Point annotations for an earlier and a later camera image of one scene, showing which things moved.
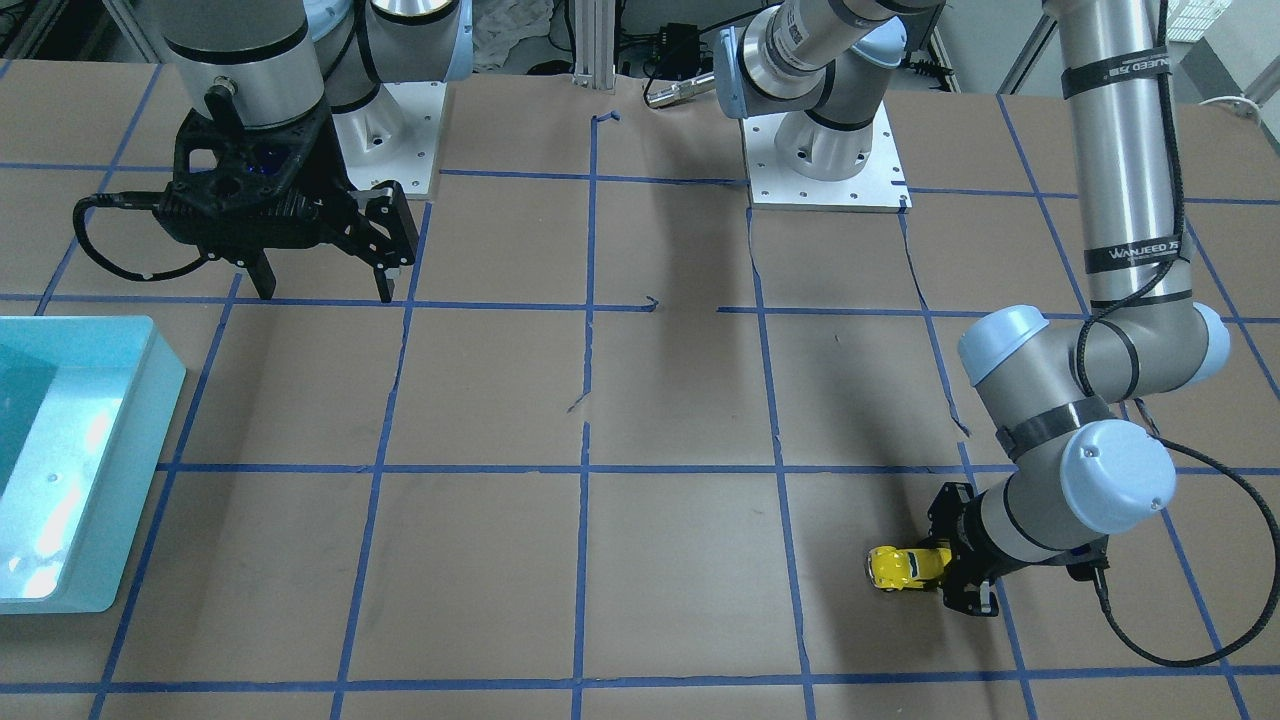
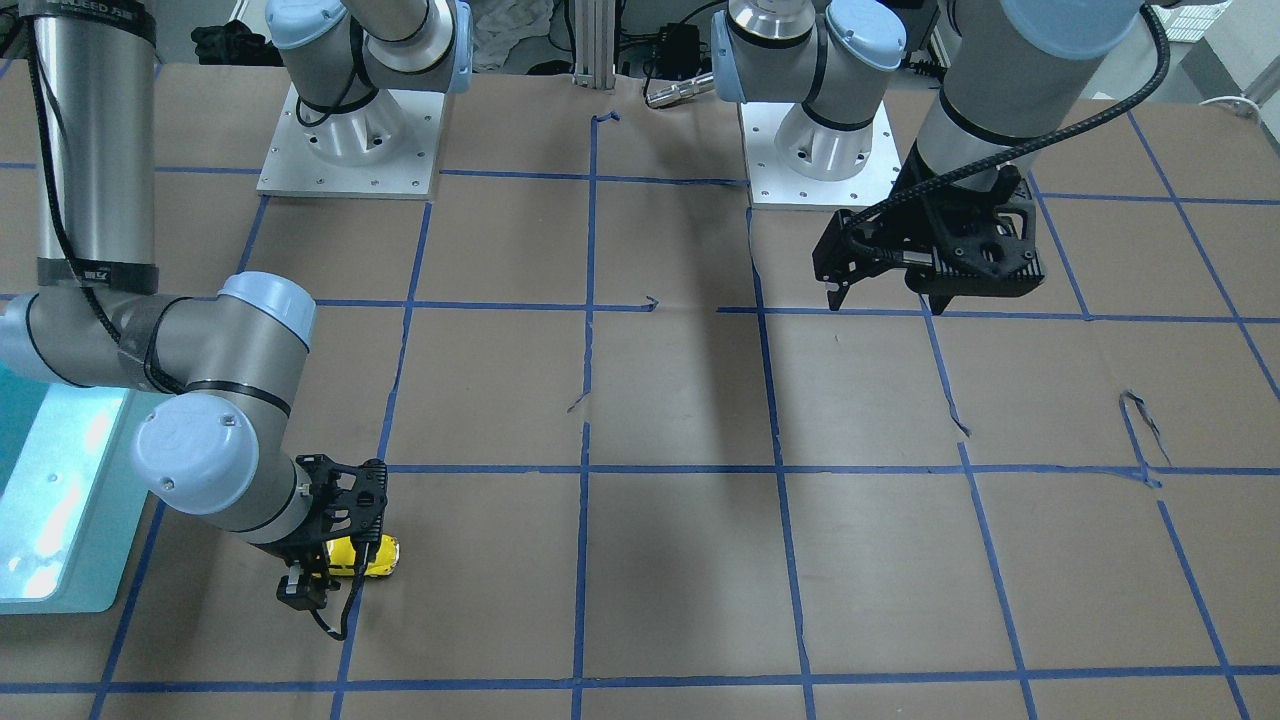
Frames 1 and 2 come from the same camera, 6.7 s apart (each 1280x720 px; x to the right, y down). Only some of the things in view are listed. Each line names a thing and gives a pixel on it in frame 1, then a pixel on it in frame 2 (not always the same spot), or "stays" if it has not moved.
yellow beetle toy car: (890, 568) → (341, 556)
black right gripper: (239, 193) → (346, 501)
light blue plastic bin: (86, 406) stays
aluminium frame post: (594, 22) stays
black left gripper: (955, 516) → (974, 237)
